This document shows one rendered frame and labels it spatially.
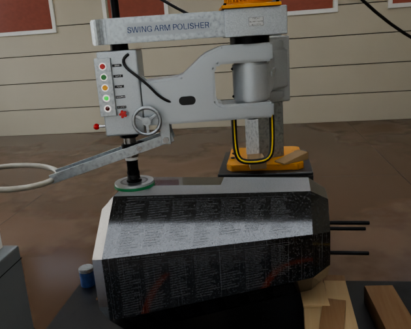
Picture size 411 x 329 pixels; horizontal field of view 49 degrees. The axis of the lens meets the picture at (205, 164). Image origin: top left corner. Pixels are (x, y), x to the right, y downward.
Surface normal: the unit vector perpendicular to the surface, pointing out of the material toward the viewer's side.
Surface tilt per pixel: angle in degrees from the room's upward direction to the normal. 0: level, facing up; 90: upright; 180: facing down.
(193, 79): 90
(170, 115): 90
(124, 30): 90
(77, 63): 90
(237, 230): 45
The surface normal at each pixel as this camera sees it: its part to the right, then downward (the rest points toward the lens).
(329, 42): -0.11, 0.27
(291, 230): -0.12, -0.50
